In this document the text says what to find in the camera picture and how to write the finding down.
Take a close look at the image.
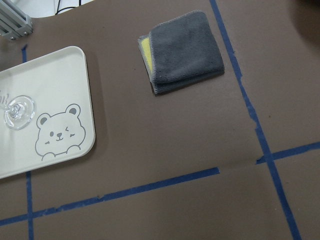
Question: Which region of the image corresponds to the grey yellow folded cloth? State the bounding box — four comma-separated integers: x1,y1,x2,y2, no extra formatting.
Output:
137,10,225,95

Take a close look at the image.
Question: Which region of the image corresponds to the cream bear serving tray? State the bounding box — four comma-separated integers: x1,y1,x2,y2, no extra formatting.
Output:
0,46,96,178

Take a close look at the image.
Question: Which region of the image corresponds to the clear wine glass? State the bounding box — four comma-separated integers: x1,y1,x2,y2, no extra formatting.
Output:
0,95,36,131

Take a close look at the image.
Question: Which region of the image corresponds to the aluminium frame post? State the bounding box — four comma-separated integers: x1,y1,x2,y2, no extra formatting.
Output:
0,0,33,41

